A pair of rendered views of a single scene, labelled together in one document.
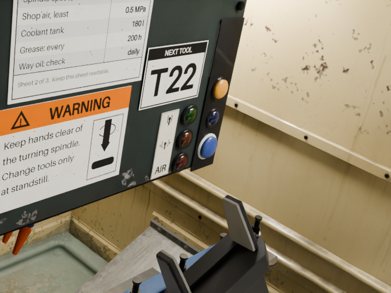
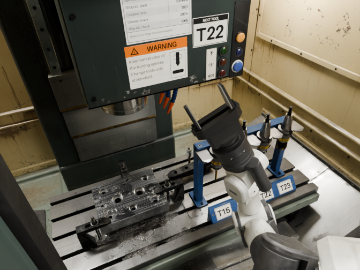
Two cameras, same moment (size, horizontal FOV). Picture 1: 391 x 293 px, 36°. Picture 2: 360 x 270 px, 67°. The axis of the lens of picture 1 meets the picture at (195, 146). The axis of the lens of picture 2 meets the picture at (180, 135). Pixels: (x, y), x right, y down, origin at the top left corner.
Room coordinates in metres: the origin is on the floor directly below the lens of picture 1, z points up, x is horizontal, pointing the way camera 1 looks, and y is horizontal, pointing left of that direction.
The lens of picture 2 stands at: (0.02, -0.25, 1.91)
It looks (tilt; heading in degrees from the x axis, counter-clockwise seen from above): 37 degrees down; 32
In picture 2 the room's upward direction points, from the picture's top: 3 degrees counter-clockwise
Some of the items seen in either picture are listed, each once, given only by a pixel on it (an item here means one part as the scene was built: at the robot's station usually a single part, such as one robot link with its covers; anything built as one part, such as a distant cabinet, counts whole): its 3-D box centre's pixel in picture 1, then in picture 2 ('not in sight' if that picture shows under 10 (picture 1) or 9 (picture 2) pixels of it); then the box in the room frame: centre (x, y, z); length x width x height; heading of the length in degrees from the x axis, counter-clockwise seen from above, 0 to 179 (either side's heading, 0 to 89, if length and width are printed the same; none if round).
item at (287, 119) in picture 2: not in sight; (287, 121); (1.03, -0.15, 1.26); 0.04 x 0.04 x 0.07
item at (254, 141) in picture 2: not in sight; (253, 140); (0.90, -0.05, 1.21); 0.07 x 0.05 x 0.01; 54
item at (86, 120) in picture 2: not in sight; (112, 112); (0.86, 0.69, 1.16); 0.48 x 0.05 x 0.51; 144
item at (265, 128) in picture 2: not in sight; (265, 128); (0.94, -0.08, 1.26); 0.04 x 0.04 x 0.07
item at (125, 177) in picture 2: not in sight; (124, 173); (0.67, 0.48, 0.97); 0.13 x 0.03 x 0.15; 54
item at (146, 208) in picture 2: not in sight; (129, 198); (0.56, 0.37, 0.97); 0.29 x 0.23 x 0.05; 144
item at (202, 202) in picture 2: not in sight; (198, 177); (0.75, 0.12, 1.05); 0.10 x 0.05 x 0.30; 54
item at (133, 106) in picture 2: not in sight; (121, 87); (0.60, 0.33, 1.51); 0.16 x 0.16 x 0.12
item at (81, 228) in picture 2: not in sight; (94, 229); (0.37, 0.39, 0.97); 0.13 x 0.03 x 0.15; 144
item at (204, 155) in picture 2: not in sight; (204, 156); (0.72, 0.08, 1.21); 0.07 x 0.05 x 0.01; 54
